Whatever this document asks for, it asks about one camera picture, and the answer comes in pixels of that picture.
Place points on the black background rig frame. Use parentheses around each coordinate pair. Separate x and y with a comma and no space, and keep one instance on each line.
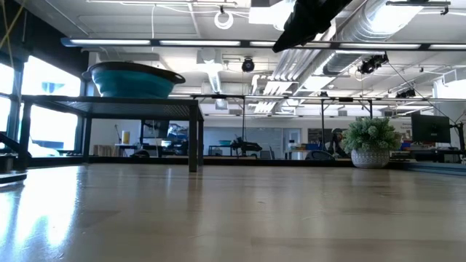
(346,99)

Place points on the blue collapsible colander bowl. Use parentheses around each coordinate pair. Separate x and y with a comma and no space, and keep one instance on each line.
(134,85)

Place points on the black monitor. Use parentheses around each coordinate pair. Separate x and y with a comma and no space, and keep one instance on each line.
(430,128)

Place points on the person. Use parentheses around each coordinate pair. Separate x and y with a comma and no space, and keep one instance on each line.
(336,140)

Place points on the green potted plant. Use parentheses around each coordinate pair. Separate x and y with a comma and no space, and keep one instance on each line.
(369,134)

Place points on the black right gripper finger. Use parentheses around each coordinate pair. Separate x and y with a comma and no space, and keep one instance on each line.
(294,27)
(295,41)

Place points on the silver ventilation duct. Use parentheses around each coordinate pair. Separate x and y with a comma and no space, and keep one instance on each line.
(364,32)

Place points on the black overhead light bar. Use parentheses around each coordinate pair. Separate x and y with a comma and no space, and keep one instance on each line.
(424,46)

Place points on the black aluminium table frame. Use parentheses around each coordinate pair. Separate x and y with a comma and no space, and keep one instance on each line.
(269,162)

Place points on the black kitchen knife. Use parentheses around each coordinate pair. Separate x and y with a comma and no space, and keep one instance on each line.
(12,178)

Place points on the black background robot arm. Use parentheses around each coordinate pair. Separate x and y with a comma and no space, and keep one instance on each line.
(247,146)

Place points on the gray perforated metal riser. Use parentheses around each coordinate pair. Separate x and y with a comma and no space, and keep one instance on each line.
(109,107)

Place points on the yellow cylinder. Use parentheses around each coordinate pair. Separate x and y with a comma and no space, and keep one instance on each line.
(125,137)

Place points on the black ceiling camera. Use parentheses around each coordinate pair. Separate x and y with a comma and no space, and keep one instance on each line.
(248,64)
(406,93)
(371,63)

